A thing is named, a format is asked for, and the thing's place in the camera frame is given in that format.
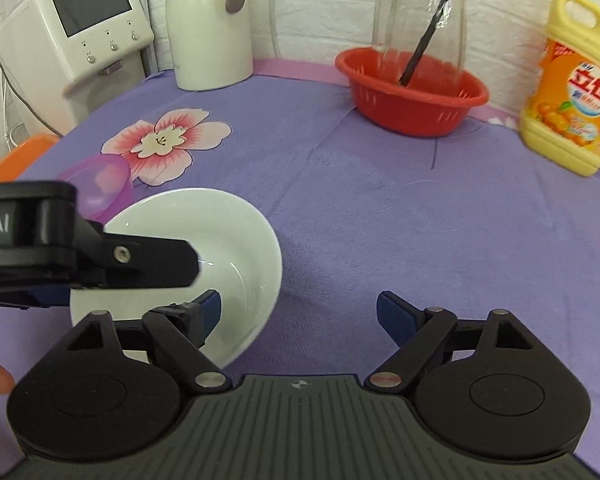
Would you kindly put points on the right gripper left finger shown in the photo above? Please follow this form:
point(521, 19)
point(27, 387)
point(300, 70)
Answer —
point(176, 334)

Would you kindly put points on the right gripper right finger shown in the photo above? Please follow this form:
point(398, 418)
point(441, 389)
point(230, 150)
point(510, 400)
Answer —
point(422, 337)

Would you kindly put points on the purple translucent plastic bowl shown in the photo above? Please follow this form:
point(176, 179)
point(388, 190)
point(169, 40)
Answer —
point(104, 186)

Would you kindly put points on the white ceramic patterned bowl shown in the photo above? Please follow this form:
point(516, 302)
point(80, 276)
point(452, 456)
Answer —
point(239, 257)

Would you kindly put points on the orange plastic stool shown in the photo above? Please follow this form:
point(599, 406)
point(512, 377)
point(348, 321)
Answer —
point(16, 162)

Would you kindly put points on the purple floral tablecloth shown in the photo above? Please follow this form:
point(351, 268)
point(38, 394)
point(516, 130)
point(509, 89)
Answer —
point(470, 222)

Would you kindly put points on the white water dispenser appliance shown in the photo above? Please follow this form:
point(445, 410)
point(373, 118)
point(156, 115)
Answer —
point(63, 59)

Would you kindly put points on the red plastic colander basket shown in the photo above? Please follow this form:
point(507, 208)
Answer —
point(421, 111)

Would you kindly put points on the yellow dish soap bottle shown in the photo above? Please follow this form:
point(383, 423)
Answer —
point(561, 120)

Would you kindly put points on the white thermos jug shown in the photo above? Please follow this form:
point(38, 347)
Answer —
point(210, 43)

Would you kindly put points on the clear glass pitcher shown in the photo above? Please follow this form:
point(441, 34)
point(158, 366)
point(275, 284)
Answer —
point(388, 19)

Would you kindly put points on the black stirring stick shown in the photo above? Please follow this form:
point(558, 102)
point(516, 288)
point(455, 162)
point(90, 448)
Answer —
point(436, 28)

